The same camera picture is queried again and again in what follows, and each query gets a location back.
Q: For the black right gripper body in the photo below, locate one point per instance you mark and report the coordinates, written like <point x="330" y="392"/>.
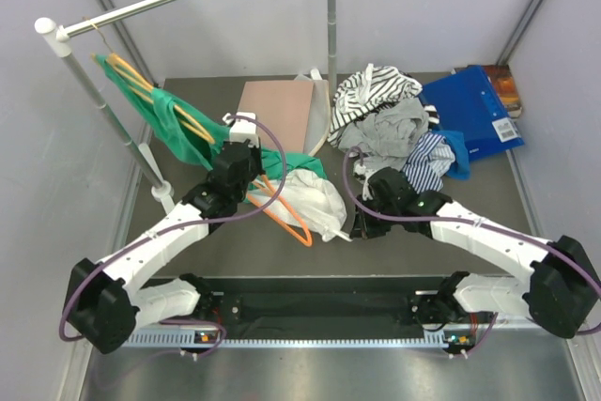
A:
<point x="372" y="225"/>

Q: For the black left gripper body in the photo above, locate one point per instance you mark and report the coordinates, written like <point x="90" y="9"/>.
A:
<point x="255" y="168"/>

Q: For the white tank top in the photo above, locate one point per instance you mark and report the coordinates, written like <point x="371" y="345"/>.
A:
<point x="318" y="202"/>

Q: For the orange clothes hanger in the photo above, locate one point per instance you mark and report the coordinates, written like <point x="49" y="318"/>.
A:
<point x="263" y="195"/>

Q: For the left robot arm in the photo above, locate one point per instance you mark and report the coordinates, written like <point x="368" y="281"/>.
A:
<point x="108" y="300"/>

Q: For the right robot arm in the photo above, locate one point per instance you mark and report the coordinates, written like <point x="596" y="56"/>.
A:
<point x="550" y="282"/>

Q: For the green tank top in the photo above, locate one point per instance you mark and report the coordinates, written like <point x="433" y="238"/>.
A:
<point x="190" y="135"/>

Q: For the blue striped shirt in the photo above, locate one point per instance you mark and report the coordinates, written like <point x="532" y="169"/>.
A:
<point x="428" y="162"/>

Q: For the grey shirt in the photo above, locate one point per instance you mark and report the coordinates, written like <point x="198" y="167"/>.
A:
<point x="386" y="138"/>

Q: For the blue cloth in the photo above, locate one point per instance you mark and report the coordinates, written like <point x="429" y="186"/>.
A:
<point x="460" y="169"/>

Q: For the striped black white shirt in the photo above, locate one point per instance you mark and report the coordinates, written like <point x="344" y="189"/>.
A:
<point x="366" y="92"/>

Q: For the blue folder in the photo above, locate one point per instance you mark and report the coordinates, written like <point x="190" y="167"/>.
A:
<point x="484" y="137"/>

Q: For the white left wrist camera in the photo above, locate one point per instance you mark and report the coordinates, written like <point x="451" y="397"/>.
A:
<point x="242" y="128"/>

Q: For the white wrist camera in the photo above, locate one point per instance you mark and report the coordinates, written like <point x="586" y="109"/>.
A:
<point x="242" y="128"/>
<point x="362" y="174"/>

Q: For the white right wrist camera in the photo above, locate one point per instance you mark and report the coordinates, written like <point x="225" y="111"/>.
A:
<point x="362" y="174"/>

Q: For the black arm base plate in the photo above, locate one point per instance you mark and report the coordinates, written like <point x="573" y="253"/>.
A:
<point x="319" y="307"/>

